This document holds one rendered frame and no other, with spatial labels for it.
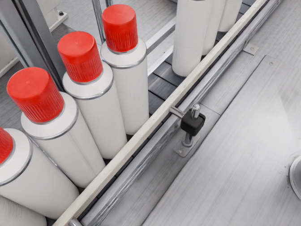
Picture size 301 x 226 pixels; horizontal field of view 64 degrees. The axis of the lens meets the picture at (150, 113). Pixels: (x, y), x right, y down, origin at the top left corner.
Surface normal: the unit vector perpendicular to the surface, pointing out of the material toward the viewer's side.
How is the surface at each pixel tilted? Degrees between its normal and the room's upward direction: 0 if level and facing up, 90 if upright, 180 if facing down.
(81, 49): 2
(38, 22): 90
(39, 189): 90
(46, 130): 42
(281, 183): 0
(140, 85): 90
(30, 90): 2
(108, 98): 90
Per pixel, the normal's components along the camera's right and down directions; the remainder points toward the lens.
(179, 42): -0.76, 0.55
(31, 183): 0.75, 0.55
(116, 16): 0.01, -0.58
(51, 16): 0.89, 0.38
